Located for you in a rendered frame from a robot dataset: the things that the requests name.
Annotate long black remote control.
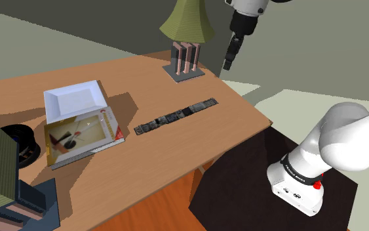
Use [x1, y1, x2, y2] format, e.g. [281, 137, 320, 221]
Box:
[133, 97, 219, 136]

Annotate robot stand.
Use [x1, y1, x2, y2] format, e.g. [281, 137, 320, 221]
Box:
[188, 125, 359, 231]

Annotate yellow cover book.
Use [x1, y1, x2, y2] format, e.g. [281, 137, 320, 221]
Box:
[43, 108, 126, 171]

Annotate white rectangular tray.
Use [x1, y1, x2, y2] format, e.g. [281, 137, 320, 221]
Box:
[43, 79, 109, 125]

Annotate black round bowl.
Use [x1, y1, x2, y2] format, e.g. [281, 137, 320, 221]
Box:
[0, 123, 41, 170]

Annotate wooden desk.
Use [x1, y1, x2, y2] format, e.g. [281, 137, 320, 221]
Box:
[0, 50, 273, 231]

